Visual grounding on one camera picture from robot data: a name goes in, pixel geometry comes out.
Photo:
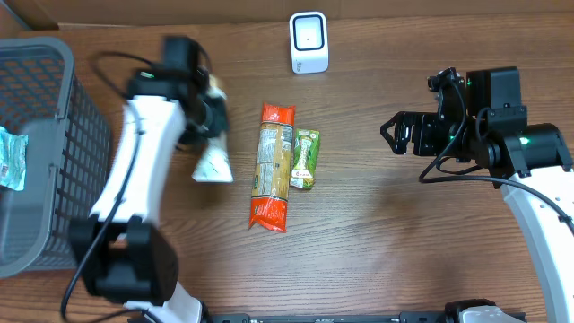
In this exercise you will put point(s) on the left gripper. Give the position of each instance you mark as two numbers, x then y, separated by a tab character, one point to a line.
214	119

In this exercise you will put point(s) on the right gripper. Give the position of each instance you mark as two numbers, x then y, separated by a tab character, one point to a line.
415	133

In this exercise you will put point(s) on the white tube with gold cap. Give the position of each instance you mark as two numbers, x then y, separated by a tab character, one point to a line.
214	164

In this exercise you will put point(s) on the green snack packet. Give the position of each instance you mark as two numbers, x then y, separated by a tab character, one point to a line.
306	150

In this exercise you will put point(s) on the orange pasta packet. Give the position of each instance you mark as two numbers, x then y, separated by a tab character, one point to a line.
271	181

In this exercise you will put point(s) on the light blue wipes packet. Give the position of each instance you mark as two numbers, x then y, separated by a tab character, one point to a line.
13	160

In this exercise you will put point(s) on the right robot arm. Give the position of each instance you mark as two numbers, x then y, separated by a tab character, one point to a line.
480	132

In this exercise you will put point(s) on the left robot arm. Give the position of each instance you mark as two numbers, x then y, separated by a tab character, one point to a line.
120	253

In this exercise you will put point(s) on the white barcode scanner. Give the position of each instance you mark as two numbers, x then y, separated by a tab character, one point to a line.
309	43

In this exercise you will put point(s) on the grey plastic basket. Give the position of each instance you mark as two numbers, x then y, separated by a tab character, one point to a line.
67	157

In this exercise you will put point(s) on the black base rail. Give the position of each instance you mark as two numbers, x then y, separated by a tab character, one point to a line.
403	317

